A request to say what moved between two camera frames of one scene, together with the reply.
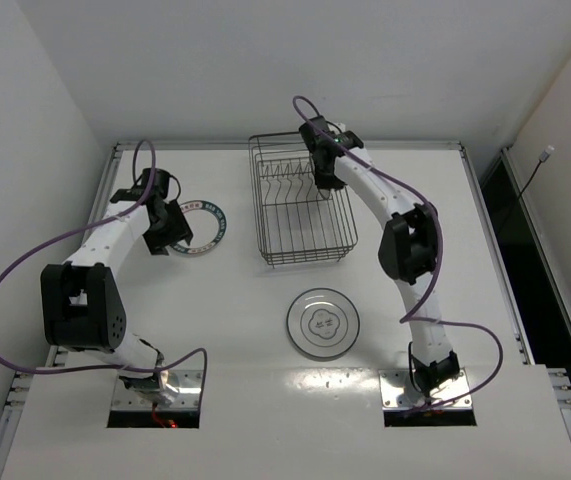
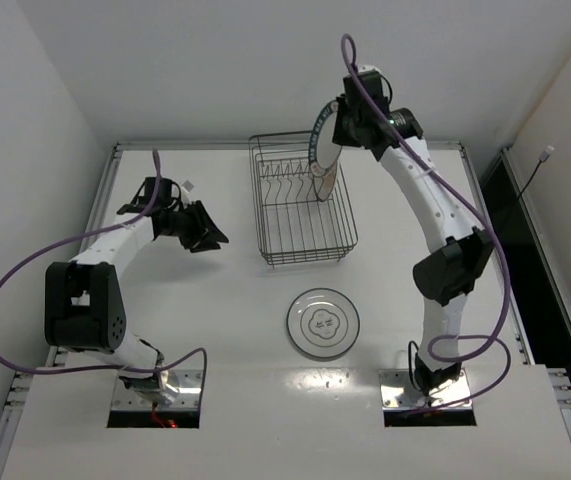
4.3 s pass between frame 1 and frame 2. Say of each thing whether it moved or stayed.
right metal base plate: stayed
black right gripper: moved
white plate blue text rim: moved
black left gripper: moved
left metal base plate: stayed
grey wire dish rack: stayed
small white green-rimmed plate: stayed
